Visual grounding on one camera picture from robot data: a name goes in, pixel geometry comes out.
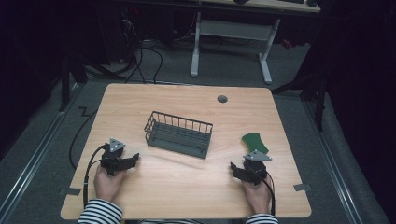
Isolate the bundle of black cables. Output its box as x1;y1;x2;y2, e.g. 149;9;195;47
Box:
120;18;164;85

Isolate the person's right hand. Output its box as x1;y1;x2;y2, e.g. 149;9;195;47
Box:
242;175;273;216

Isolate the aluminium floor rail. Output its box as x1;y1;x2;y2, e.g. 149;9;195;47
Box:
303;101;364;224
0;83;82;218

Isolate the black metal stand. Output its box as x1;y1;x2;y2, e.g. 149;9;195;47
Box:
271;71;329;133
58;52;90;113

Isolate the black floor cable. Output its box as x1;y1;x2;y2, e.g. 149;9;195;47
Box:
68;106;99;171

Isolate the person's left hand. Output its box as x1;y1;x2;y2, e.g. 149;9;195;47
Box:
93;164;126;203

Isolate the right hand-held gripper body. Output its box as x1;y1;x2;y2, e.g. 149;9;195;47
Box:
243;149;273;187

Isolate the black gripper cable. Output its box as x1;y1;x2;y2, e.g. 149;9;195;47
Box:
257;172;277;217
82;144;110;209

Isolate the green sponge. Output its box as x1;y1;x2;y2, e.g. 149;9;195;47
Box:
241;132;270;156

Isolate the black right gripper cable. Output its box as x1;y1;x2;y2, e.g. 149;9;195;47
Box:
257;172;277;217

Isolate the dark grey wire basket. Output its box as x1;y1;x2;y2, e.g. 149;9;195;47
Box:
143;110;215;161

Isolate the white-framed wooden desk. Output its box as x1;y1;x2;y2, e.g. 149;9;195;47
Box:
190;0;322;85

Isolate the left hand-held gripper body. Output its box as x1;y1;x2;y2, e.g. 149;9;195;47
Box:
100;137;127;177

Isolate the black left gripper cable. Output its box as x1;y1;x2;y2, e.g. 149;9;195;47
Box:
82;144;110;209

